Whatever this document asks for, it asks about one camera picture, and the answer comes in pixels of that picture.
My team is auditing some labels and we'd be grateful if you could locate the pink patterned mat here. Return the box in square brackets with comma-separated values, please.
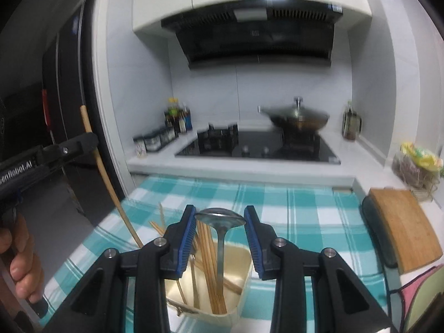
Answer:
[390, 265, 443, 332]

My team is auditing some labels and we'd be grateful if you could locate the black tray under board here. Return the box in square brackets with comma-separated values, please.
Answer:
[360, 195, 398, 269]

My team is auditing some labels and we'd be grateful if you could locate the sauce bottles group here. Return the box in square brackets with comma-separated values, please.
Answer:
[164, 98, 193, 135]

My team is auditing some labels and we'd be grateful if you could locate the glass oil jar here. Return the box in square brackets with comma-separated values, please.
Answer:
[342, 101, 362, 141]

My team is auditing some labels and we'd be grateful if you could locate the cream utensil holder box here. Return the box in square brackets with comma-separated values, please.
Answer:
[165, 243, 253, 328]

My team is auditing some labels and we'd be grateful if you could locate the black gas stove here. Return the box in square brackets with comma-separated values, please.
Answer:
[177, 124, 341, 165]

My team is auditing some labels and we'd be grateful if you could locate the wire basket with bags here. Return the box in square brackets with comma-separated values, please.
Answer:
[392, 142, 443, 201]

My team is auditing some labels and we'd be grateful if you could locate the black range hood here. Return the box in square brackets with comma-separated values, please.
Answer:
[161, 0, 343, 69]

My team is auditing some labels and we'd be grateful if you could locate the person's left hand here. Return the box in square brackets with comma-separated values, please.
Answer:
[1, 213, 44, 304]

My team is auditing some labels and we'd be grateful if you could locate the green appliance at right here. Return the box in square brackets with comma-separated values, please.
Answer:
[404, 268, 443, 332]

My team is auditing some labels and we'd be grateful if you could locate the black refrigerator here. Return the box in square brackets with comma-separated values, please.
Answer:
[1, 0, 121, 225]

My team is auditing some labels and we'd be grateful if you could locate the teal checkered tablecloth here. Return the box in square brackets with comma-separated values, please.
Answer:
[40, 176, 388, 332]

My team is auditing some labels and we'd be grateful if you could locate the steel spoon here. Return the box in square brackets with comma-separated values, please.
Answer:
[196, 208, 246, 296]

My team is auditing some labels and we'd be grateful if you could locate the spice jar rack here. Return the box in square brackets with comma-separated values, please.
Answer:
[133, 127, 177, 157]

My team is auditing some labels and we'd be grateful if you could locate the wooden cutting board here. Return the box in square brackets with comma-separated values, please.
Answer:
[369, 188, 443, 274]

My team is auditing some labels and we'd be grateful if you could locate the wooden chopstick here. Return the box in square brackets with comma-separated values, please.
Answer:
[196, 220, 227, 315]
[80, 105, 143, 248]

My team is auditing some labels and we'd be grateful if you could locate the black wok with lid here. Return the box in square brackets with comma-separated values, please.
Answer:
[257, 97, 330, 133]

